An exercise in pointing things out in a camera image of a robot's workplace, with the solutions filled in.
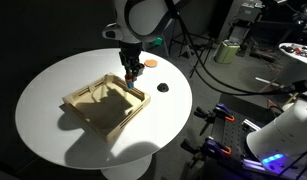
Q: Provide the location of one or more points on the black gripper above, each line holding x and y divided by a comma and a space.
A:
129, 55

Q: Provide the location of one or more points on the small orange cup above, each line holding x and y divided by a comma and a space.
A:
128, 79

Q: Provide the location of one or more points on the small blue cup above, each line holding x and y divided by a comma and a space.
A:
130, 85

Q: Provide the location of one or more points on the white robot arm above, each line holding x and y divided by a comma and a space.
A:
139, 21

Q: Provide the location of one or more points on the wooden tray box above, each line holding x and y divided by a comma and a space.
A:
107, 105

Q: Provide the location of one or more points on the orange plate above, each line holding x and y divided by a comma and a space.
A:
150, 63

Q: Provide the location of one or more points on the black round object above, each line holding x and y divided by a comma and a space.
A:
162, 87

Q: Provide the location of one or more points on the green bin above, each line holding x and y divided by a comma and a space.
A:
226, 52

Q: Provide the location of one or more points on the upper clamp with orange tip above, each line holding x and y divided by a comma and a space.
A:
220, 111

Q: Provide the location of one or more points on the clamp with orange tip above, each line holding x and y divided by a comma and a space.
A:
210, 148
220, 111

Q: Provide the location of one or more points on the white round table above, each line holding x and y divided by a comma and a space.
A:
58, 137
294, 50

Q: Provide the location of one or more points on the lower clamp with orange tip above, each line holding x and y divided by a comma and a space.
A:
210, 148

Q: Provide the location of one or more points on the black perforated mounting board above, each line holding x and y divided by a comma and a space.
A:
261, 142

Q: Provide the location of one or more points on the green wrist camera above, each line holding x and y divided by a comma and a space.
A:
157, 42

